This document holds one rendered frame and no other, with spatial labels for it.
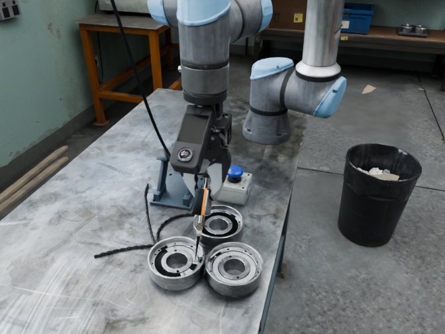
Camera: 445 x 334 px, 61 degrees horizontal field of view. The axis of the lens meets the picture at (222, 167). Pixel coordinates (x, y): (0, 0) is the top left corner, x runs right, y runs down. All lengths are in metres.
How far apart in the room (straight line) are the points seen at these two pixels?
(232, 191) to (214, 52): 0.40
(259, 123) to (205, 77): 0.57
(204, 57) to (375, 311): 1.45
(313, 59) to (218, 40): 0.48
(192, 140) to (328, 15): 0.52
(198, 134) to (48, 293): 0.40
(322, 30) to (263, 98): 0.25
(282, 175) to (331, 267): 0.97
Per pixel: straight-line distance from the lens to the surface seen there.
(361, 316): 1.77
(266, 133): 1.13
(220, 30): 0.57
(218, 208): 0.83
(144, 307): 0.71
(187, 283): 0.70
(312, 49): 1.01
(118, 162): 1.08
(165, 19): 0.74
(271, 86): 1.08
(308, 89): 1.03
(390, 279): 1.96
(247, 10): 0.63
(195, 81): 0.58
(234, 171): 0.88
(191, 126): 0.60
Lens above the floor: 1.36
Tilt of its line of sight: 33 degrees down
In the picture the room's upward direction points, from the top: 1 degrees clockwise
